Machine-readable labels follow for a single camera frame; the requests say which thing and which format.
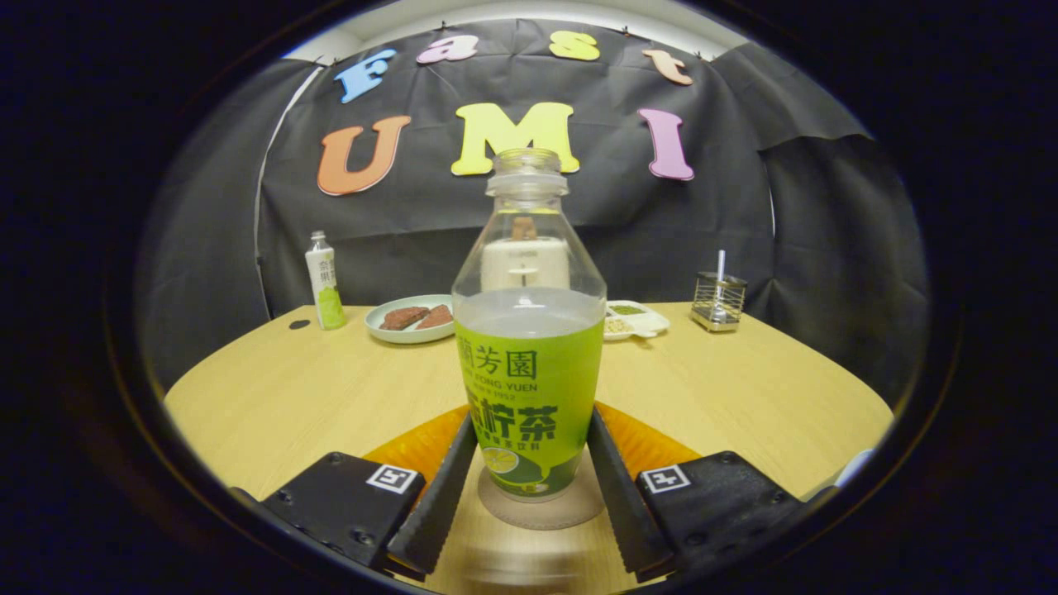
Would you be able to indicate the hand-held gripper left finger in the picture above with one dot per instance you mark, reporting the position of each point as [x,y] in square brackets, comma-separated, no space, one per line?
[434,512]

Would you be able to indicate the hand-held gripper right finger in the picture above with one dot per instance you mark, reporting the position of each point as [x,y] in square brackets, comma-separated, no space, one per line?
[624,512]

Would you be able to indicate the round brown coaster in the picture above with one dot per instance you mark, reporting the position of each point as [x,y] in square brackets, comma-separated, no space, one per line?
[574,508]

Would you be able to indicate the green label juice bottle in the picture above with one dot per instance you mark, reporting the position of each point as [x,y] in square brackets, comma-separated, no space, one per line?
[529,388]

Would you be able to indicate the slim white green bottle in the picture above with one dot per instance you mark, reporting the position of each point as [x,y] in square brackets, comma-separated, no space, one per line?
[326,285]

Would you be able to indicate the wooden table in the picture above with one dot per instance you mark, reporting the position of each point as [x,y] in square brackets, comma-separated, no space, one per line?
[289,397]

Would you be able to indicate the pale green plate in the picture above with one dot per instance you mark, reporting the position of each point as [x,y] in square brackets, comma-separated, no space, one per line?
[388,332]

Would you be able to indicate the white divided tray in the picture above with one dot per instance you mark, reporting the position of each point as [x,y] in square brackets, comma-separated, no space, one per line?
[640,322]

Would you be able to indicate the brown meat piece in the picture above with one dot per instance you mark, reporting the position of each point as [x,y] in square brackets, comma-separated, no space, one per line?
[401,318]
[438,317]

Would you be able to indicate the white toaster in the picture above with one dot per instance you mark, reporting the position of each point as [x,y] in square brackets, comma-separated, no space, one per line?
[525,264]

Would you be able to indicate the white straw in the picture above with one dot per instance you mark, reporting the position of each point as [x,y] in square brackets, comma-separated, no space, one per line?
[721,264]

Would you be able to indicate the brown bread slice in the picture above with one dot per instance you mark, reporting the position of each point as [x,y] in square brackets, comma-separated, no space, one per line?
[525,229]

